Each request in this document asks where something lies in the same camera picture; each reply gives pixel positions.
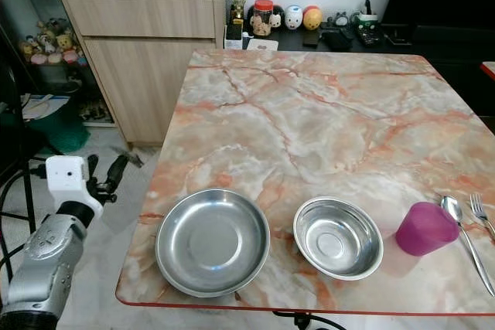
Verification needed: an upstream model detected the green bin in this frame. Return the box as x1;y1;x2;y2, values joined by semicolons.
45;100;92;154

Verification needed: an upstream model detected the light wooden cabinet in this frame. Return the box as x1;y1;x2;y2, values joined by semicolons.
58;0;230;150

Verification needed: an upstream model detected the large steel plate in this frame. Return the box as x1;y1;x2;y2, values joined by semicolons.
155;189;271;298

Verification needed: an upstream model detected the yellow bear plush toy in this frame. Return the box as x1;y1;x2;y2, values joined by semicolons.
48;32;69;56

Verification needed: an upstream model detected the glass display cabinet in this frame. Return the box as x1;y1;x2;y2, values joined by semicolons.
0;0;94;127

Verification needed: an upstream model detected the white card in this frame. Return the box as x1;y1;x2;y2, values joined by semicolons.
245;39;280;52

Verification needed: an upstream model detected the gold trophy black base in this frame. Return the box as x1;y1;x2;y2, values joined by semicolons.
226;0;248;41

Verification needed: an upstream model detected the red lid snack jar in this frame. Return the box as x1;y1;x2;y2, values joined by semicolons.
251;0;275;38

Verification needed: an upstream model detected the small panda figurine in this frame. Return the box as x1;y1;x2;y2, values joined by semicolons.
271;7;285;31

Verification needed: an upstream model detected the small steel bowl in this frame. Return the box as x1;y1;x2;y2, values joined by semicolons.
293;196;384;281

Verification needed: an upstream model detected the white round figurine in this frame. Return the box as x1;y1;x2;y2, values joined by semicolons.
284;5;303;31

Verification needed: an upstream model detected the black metal table base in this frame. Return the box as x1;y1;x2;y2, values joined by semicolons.
271;311;350;330

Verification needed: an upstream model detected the yellow orange egg figurine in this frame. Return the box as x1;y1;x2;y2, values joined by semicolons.
302;5;323;31

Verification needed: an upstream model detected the small grey figurine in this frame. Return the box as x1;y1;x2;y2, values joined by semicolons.
330;11;350;28

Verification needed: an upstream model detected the green mug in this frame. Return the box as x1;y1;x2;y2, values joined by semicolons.
354;0;381;43

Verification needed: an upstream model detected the purple plastic cup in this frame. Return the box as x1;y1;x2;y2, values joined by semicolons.
395;202;461;257

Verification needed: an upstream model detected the steel fork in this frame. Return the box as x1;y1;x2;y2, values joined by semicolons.
468;193;495;240

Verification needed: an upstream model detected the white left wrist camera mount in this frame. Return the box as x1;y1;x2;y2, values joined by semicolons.
45;155;106;219

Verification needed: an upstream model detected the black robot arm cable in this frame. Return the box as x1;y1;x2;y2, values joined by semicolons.
0;158;49;288

